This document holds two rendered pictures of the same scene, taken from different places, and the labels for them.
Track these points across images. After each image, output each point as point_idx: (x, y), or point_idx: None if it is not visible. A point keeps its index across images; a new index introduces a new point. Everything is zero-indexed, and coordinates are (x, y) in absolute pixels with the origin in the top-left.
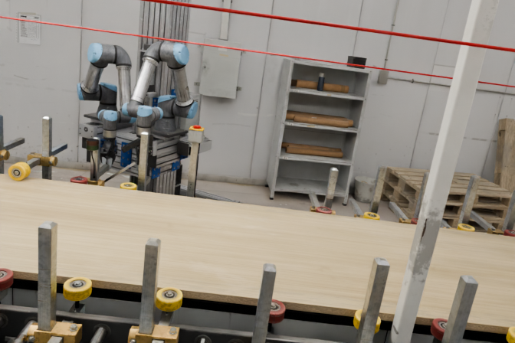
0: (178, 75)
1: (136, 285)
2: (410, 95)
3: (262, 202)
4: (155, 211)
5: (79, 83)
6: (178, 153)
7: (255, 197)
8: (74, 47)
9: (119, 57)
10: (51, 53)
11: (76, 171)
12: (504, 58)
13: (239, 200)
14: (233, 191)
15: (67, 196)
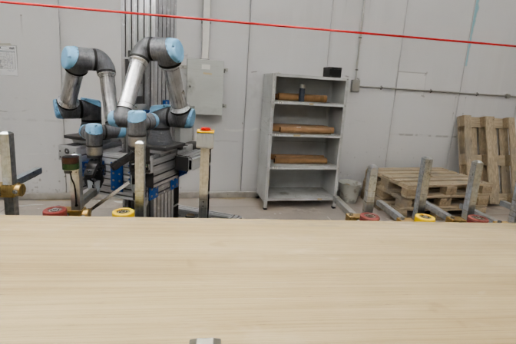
0: (173, 76)
1: None
2: (380, 100)
3: (257, 213)
4: (164, 244)
5: (55, 99)
6: (176, 169)
7: (249, 209)
8: (54, 76)
9: (100, 61)
10: (31, 84)
11: (65, 202)
12: (457, 62)
13: (235, 214)
14: (226, 206)
15: (34, 236)
